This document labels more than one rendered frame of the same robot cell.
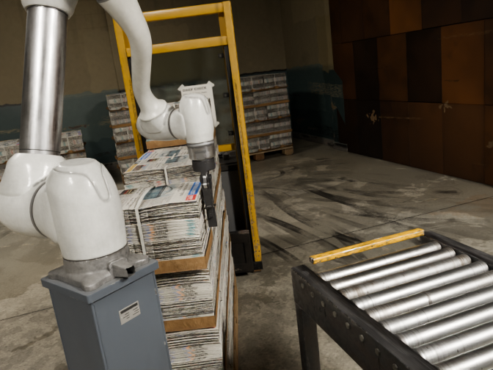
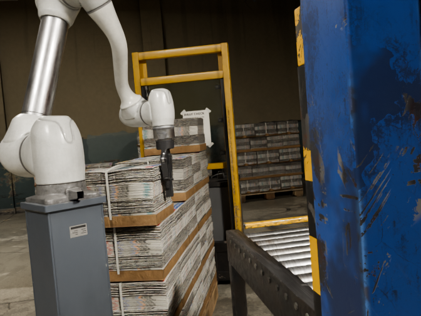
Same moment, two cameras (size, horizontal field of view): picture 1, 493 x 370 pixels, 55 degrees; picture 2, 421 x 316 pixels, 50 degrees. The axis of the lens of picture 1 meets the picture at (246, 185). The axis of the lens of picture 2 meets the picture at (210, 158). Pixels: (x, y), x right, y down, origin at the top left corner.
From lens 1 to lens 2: 0.50 m
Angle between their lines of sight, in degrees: 13
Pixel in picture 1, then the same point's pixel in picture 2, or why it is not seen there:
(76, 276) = (42, 196)
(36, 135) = (33, 101)
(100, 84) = not seen: hidden behind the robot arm
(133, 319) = (80, 237)
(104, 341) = (54, 246)
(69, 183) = (44, 126)
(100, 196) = (66, 138)
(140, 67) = (118, 64)
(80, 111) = (115, 148)
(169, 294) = (127, 247)
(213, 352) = (161, 303)
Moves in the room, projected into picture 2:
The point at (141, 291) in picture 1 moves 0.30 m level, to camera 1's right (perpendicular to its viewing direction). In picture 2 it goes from (90, 216) to (182, 211)
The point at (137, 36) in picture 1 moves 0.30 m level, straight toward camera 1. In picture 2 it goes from (114, 39) to (99, 18)
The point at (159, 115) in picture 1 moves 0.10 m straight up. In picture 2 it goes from (133, 105) to (131, 81)
